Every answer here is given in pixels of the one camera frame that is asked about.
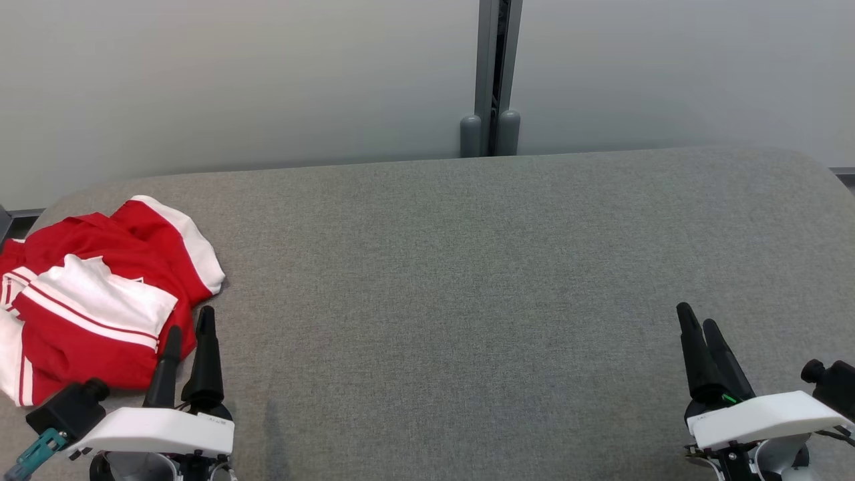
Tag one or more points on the red garment with white hem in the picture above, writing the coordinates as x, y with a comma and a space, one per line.
133, 234

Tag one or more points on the teal left camera connector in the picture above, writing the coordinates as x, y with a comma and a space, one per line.
37, 454

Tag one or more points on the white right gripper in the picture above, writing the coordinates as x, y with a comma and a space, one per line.
755, 414

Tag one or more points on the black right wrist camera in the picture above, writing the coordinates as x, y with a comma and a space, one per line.
835, 387

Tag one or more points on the grey partition post with foot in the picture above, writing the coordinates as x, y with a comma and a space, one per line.
484, 67
511, 127

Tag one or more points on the red white striped garment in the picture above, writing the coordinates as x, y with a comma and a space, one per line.
80, 361

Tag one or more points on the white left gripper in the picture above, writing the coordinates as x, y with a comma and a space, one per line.
160, 427

